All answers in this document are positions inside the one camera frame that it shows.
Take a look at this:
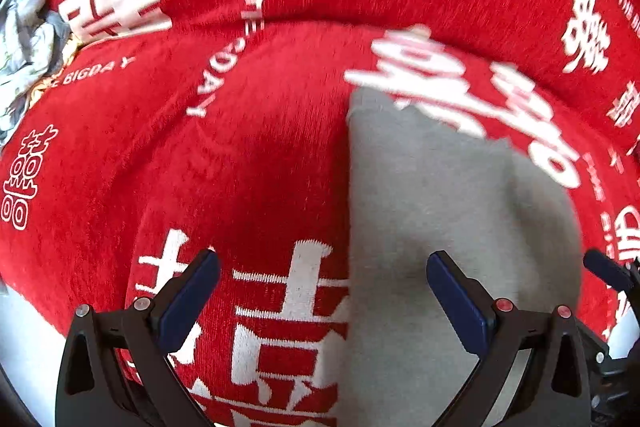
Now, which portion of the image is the grey knit garment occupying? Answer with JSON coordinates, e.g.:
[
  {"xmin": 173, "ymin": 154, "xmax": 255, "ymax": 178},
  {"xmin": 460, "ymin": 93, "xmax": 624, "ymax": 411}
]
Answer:
[{"xmin": 336, "ymin": 88, "xmax": 582, "ymax": 426}]

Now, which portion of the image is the grey patterned clothes pile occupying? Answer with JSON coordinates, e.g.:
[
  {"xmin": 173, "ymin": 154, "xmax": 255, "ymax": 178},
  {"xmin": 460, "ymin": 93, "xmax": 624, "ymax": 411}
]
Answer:
[{"xmin": 0, "ymin": 0, "xmax": 80, "ymax": 145}]

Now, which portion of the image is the red printed blanket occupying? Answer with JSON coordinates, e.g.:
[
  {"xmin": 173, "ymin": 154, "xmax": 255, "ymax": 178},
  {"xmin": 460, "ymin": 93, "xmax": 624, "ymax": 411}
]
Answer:
[{"xmin": 1, "ymin": 0, "xmax": 639, "ymax": 426}]

